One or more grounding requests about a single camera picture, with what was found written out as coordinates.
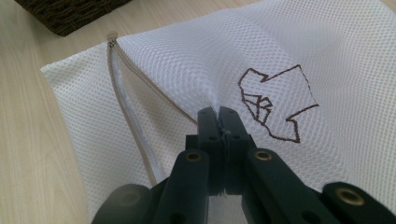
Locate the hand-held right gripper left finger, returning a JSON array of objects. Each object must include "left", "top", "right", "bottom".
[{"left": 185, "top": 106, "right": 224, "bottom": 197}]

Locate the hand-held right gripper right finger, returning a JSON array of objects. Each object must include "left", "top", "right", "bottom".
[{"left": 219, "top": 106, "right": 257, "bottom": 195}]

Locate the white mesh laundry bag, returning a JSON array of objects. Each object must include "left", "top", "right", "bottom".
[{"left": 40, "top": 0, "right": 396, "bottom": 224}]

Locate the brown wicker basket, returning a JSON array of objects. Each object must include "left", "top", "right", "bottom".
[{"left": 13, "top": 0, "right": 132, "bottom": 37}]

